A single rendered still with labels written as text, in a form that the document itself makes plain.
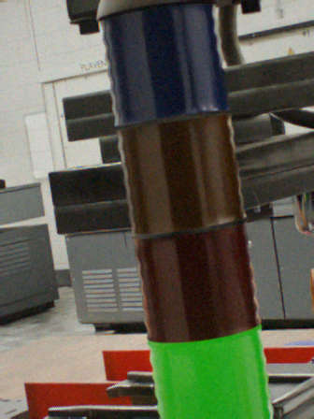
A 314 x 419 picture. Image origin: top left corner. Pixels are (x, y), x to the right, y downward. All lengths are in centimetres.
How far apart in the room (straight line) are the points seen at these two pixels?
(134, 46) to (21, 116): 931
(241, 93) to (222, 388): 26
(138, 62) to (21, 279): 760
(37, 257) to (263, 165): 746
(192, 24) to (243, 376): 11
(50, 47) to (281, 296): 417
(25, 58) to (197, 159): 925
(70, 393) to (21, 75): 875
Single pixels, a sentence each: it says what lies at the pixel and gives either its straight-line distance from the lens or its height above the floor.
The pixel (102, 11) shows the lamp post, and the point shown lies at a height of 119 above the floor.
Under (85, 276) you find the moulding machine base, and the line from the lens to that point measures 671.
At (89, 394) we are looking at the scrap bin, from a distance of 90.
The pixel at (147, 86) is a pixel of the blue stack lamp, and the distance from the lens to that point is 33.
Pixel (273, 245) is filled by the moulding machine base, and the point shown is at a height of 50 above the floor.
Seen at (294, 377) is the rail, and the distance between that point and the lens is 69.
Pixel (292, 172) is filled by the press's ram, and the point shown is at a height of 112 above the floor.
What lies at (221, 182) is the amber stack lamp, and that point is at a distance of 34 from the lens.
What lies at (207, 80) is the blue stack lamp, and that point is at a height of 117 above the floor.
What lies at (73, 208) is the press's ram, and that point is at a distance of 60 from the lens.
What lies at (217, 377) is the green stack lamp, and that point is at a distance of 34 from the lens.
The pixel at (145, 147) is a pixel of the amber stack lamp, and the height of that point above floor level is 115.
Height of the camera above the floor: 115
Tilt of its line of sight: 4 degrees down
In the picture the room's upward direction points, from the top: 8 degrees counter-clockwise
